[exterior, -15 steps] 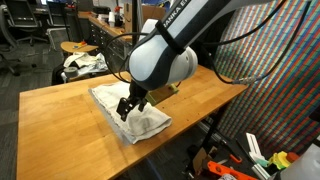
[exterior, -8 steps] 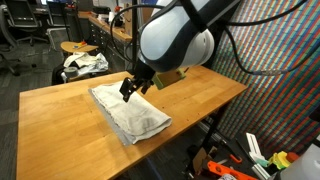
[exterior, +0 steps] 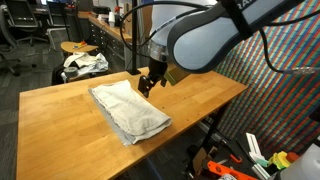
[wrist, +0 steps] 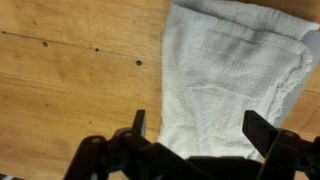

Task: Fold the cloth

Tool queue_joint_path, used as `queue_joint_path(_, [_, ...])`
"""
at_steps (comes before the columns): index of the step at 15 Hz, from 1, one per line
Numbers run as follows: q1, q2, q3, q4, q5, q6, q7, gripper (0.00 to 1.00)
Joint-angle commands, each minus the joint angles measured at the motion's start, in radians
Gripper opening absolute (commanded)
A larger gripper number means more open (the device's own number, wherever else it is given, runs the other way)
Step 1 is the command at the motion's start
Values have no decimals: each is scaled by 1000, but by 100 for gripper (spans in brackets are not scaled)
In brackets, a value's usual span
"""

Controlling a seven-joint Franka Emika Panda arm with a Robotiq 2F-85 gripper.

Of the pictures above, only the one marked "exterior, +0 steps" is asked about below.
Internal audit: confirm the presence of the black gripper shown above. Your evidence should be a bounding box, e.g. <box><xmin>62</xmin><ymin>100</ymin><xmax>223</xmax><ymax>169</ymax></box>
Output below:
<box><xmin>137</xmin><ymin>57</ymin><xmax>169</xmax><ymax>99</ymax></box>

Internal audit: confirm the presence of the white cloth towel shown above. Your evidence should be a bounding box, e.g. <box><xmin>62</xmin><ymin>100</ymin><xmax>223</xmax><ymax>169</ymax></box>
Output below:
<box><xmin>87</xmin><ymin>79</ymin><xmax>173</xmax><ymax>147</ymax></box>

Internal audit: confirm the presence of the white crumpled cloth pile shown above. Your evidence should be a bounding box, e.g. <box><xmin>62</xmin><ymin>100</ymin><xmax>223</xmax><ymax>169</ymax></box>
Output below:
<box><xmin>62</xmin><ymin>51</ymin><xmax>110</xmax><ymax>77</ymax></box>

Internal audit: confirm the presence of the brown cardboard sheet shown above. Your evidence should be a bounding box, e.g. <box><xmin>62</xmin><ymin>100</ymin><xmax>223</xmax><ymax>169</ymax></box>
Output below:
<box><xmin>140</xmin><ymin>4</ymin><xmax>154</xmax><ymax>38</ymax></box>

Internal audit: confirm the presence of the wooden workbench cabinet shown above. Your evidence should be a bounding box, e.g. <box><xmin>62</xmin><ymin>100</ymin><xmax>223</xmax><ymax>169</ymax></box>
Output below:
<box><xmin>77</xmin><ymin>10</ymin><xmax>135</xmax><ymax>74</ymax></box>

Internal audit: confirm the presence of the white paper cup stack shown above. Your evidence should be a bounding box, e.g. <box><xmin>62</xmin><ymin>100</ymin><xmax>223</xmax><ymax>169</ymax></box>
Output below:
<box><xmin>107</xmin><ymin>11</ymin><xmax>117</xmax><ymax>28</ymax></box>

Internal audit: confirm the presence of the yellow red small object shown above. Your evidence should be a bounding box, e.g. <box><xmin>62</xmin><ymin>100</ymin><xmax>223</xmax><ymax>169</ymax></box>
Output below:
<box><xmin>72</xmin><ymin>40</ymin><xmax>89</xmax><ymax>50</ymax></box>

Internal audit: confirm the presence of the round wooden stool table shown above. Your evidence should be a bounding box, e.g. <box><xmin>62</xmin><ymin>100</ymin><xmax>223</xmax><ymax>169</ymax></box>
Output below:
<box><xmin>60</xmin><ymin>40</ymin><xmax>100</xmax><ymax>56</ymax></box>

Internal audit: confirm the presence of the grey tape roll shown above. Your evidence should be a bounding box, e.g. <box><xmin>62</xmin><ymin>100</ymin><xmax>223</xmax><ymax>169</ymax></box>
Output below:
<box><xmin>63</xmin><ymin>66</ymin><xmax>80</xmax><ymax>80</ymax></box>

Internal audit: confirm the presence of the brown cardboard box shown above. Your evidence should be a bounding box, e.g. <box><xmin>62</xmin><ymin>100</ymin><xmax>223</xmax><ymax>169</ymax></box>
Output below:
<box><xmin>191</xmin><ymin>145</ymin><xmax>218</xmax><ymax>175</ymax></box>

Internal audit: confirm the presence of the orange level tool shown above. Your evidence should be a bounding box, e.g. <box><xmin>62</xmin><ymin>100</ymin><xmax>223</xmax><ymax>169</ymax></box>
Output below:
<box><xmin>205</xmin><ymin>159</ymin><xmax>258</xmax><ymax>180</ymax></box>

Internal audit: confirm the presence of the yellow green plastic toy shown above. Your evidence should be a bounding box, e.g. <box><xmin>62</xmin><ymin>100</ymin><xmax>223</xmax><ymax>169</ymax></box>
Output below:
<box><xmin>267</xmin><ymin>150</ymin><xmax>292</xmax><ymax>170</ymax></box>

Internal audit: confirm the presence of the black office chair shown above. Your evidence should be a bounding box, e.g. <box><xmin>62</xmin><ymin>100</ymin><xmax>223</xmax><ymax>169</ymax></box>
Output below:
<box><xmin>0</xmin><ymin>4</ymin><xmax>36</xmax><ymax>77</ymax></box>
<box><xmin>7</xmin><ymin>0</ymin><xmax>50</xmax><ymax>47</ymax></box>

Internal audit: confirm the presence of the red plastic object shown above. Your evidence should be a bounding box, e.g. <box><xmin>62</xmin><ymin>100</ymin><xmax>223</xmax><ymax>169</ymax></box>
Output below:
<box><xmin>285</xmin><ymin>151</ymin><xmax>301</xmax><ymax>164</ymax></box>

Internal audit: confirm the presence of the black stand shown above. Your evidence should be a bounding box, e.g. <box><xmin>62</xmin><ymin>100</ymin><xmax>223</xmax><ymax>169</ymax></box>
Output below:
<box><xmin>308</xmin><ymin>104</ymin><xmax>320</xmax><ymax>148</ymax></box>

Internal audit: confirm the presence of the grey rounded object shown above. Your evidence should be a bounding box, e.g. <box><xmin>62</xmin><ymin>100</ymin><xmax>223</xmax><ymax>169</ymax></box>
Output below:
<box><xmin>279</xmin><ymin>143</ymin><xmax>320</xmax><ymax>180</ymax></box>

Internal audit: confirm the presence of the gold green wrist camera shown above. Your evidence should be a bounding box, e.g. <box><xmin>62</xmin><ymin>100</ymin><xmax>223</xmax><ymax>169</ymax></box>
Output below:
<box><xmin>163</xmin><ymin>62</ymin><xmax>192</xmax><ymax>87</ymax></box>

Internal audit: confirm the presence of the silver aluminium rail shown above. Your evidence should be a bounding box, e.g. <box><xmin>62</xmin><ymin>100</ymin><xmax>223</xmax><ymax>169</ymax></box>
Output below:
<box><xmin>196</xmin><ymin>120</ymin><xmax>234</xmax><ymax>145</ymax></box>

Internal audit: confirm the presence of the black table leg frame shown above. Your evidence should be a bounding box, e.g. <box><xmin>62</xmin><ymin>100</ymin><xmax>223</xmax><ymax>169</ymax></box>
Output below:
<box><xmin>199</xmin><ymin>104</ymin><xmax>231</xmax><ymax>159</ymax></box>

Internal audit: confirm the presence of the orange handled black clamp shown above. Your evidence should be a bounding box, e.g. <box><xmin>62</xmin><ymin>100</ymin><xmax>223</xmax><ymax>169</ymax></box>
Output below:
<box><xmin>218</xmin><ymin>138</ymin><xmax>244</xmax><ymax>165</ymax></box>

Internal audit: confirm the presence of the black camera cable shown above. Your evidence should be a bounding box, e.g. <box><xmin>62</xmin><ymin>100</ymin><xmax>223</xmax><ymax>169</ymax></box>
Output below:
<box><xmin>118</xmin><ymin>0</ymin><xmax>320</xmax><ymax>76</ymax></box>

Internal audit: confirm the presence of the white metal bracket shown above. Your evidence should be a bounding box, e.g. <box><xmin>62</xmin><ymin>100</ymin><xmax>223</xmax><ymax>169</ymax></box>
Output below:
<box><xmin>245</xmin><ymin>131</ymin><xmax>272</xmax><ymax>180</ymax></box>

